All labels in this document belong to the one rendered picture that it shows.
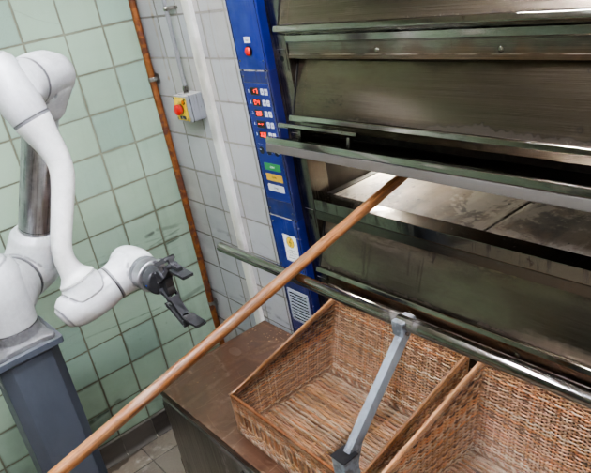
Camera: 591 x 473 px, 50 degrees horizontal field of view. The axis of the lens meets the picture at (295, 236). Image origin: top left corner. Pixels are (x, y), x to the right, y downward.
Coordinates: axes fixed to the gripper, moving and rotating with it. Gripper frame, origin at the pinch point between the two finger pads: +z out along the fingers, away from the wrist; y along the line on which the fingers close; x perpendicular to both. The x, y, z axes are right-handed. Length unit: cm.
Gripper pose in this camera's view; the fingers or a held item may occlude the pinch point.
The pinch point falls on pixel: (192, 299)
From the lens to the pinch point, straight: 157.1
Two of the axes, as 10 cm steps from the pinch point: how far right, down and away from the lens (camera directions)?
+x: -7.6, 3.8, -5.3
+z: 6.3, 2.2, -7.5
